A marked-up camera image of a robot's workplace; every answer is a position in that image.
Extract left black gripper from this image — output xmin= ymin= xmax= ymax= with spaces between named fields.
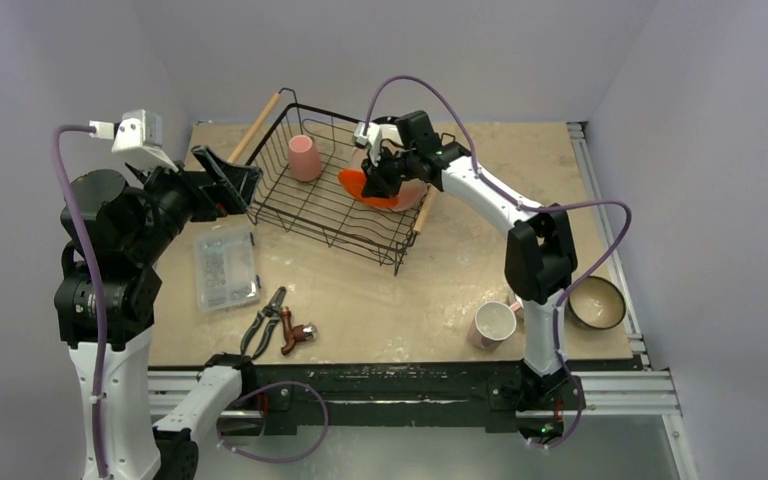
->
xmin=126 ymin=142 xmax=261 ymax=261

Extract orange plate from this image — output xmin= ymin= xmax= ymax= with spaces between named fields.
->
xmin=337 ymin=169 xmax=398 ymax=209

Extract pink rimmed large plate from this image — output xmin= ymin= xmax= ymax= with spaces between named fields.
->
xmin=349 ymin=124 xmax=428 ymax=212

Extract red rimmed plate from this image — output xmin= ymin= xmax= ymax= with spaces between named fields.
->
xmin=368 ymin=115 xmax=399 ymax=128

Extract black wire dish rack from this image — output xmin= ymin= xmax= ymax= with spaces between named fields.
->
xmin=246 ymin=88 xmax=428 ymax=274

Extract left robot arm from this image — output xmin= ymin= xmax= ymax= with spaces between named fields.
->
xmin=54 ymin=145 xmax=263 ymax=479

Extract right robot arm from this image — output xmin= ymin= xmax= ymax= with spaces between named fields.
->
xmin=353 ymin=110 xmax=578 ymax=407

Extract clear plastic screw box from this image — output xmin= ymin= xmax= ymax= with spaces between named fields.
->
xmin=194 ymin=225 xmax=261 ymax=312

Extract black pliers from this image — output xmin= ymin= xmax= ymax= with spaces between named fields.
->
xmin=240 ymin=286 xmax=287 ymax=360

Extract light pink mug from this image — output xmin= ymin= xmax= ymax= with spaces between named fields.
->
xmin=467 ymin=301 xmax=517 ymax=350

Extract dark ceramic bowl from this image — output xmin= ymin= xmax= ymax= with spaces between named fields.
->
xmin=566 ymin=276 xmax=627 ymax=331

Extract brown handled tool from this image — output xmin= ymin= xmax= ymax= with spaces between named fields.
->
xmin=280 ymin=306 xmax=318 ymax=356

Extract purple cable loop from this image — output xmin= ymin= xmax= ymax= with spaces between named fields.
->
xmin=216 ymin=381 xmax=331 ymax=465

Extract black base frame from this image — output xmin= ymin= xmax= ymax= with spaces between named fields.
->
xmin=148 ymin=360 xmax=680 ymax=439

